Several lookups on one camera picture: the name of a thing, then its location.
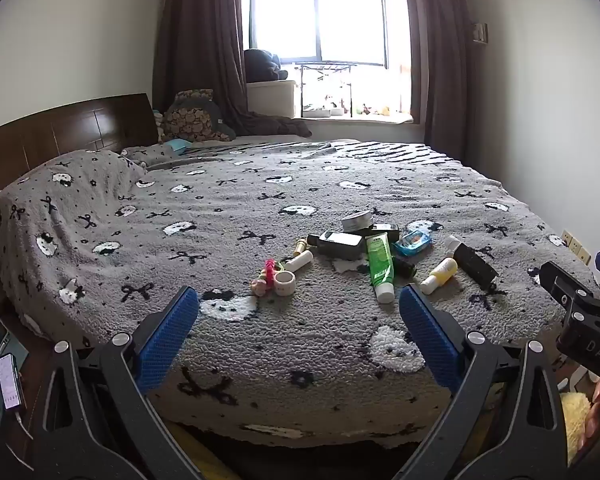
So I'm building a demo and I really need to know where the white charging cable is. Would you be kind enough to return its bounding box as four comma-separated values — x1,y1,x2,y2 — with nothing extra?
14,409,34,441

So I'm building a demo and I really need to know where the blue packet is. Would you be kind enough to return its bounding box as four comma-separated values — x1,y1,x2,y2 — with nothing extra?
391,230,433,257

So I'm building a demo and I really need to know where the brown curtain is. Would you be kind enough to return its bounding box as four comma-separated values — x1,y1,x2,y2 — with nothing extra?
152,0,253,131
402,0,468,161

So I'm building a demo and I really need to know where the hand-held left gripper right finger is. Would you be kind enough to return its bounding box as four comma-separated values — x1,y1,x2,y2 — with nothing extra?
395,284,568,480

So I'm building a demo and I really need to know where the dark rectangular bottle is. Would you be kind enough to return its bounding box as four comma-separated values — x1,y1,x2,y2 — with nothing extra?
307,230,365,261

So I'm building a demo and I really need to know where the dark small container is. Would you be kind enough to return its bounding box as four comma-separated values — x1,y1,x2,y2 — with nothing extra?
372,223,400,244

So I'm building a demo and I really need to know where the wall outlet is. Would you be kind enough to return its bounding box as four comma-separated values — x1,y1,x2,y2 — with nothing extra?
560,230,592,266

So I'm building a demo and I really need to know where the person's right hand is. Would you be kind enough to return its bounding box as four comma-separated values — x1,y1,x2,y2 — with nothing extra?
582,377,600,443

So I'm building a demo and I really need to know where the dark wooden headboard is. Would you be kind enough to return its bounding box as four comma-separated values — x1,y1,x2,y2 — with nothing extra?
0,92,161,206

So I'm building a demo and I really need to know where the striped bed sheet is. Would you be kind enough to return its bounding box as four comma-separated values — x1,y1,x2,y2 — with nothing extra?
190,140,456,166

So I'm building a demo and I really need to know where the grey printed blanket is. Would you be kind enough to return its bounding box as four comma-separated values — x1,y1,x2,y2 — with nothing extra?
0,140,600,448

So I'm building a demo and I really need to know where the black tube with white cap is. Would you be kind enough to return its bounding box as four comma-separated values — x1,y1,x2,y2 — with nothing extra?
445,235,498,291

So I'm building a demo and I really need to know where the white tape roll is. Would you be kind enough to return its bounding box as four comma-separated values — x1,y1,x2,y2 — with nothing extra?
273,271,297,296

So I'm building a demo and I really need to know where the metal rack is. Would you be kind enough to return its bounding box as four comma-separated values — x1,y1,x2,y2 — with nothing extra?
293,62,357,118

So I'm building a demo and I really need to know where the yellow and white bottle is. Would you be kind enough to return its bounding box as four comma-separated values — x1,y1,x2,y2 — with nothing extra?
420,257,458,295

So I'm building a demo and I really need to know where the yellow plush toy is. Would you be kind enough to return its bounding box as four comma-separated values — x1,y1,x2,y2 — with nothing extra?
560,392,593,466

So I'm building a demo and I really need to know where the white storage box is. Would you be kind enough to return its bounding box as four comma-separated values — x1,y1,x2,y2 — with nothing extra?
246,80,299,120

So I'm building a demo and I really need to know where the pink toy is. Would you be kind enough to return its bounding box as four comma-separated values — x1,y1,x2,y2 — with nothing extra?
250,259,287,297

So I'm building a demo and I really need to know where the round metal tin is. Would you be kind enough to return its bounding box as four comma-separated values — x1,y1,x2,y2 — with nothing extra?
341,211,376,233

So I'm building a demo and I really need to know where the green tube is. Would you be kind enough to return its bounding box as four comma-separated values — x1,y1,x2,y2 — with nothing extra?
365,234,396,303

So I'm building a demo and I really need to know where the dark brown blanket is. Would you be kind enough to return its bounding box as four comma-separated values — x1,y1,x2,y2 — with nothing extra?
230,110,312,138

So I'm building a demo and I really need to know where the dark plush toy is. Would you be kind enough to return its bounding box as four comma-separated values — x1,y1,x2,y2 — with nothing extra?
243,48,288,82

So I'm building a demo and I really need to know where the patterned pillow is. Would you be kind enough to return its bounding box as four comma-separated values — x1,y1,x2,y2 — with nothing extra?
161,89,236,143

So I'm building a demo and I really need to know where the smartphone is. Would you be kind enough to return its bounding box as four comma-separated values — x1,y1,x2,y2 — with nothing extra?
0,353,27,411

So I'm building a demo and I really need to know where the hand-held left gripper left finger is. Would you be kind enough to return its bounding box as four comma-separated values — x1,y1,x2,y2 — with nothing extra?
32,285,206,480

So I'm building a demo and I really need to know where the row of windowsill figurines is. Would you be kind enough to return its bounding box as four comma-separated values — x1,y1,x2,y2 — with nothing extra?
302,101,396,119

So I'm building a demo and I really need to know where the window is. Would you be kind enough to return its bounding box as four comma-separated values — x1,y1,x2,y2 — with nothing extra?
240,0,413,68

